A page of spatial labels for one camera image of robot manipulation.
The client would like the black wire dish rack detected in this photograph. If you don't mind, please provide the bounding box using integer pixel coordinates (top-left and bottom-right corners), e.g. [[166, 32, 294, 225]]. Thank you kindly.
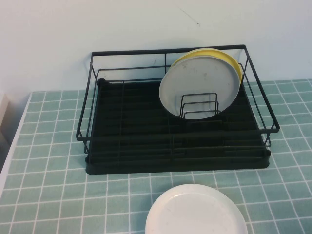
[[76, 44, 280, 156], [85, 78, 271, 176]]

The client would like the green checked tablecloth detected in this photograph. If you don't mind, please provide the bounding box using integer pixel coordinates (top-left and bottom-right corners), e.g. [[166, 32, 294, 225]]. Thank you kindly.
[[0, 79, 312, 234]]

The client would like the white round plate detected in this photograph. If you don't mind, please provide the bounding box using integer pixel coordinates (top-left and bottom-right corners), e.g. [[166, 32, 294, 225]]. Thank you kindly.
[[145, 184, 248, 234]]

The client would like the grey round plate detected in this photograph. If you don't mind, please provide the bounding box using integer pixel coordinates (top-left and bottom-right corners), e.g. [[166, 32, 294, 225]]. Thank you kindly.
[[158, 55, 241, 120]]

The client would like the yellow round plate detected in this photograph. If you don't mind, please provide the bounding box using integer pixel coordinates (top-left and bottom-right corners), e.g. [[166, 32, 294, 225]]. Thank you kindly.
[[169, 48, 244, 88]]

